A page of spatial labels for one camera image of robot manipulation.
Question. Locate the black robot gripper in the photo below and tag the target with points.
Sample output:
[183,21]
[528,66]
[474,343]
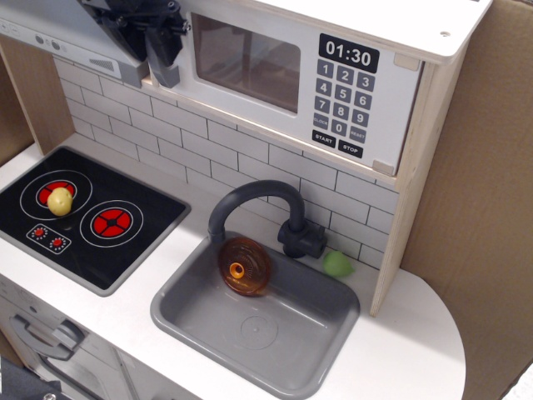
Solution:
[126,21]

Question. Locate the grey microwave door handle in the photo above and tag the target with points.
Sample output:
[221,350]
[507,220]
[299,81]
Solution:
[166,75]

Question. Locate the white toy microwave door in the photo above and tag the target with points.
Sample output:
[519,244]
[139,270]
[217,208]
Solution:
[347,97]

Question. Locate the wooden microwave cabinet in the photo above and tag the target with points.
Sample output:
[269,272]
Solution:
[435,32]

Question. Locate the grey range hood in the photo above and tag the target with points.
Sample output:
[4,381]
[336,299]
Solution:
[67,30]

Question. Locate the black toy stovetop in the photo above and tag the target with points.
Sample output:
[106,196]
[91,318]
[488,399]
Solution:
[114,225]

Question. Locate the yellow toy potato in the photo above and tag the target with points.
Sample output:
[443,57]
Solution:
[59,202]

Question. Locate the green toy pear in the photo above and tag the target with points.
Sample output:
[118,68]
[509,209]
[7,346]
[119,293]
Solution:
[336,264]

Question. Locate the white toy oven front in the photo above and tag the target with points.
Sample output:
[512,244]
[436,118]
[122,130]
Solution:
[95,371]

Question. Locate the grey toy sink basin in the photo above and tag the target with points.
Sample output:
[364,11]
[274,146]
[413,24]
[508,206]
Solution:
[284,340]

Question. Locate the brown cardboard panel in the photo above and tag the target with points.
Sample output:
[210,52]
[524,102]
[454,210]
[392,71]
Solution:
[472,237]

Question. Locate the grey oven door handle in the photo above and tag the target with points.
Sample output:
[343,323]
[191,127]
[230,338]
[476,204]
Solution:
[59,343]

